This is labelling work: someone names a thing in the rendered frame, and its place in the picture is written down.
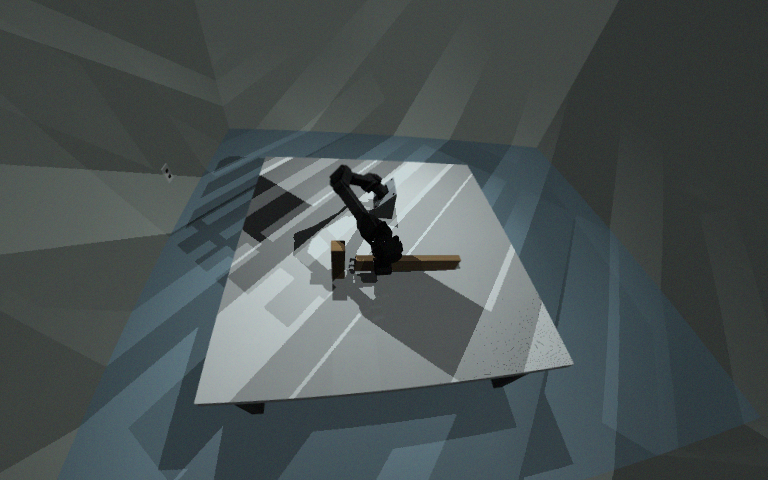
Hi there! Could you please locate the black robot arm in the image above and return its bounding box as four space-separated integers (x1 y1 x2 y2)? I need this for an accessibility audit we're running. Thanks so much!
329 165 403 263

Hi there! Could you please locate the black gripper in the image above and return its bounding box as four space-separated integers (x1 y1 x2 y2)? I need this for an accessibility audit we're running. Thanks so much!
371 247 392 275

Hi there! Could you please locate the dark brown wooden post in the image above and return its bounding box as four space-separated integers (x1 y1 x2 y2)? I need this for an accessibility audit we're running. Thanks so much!
331 240 345 279

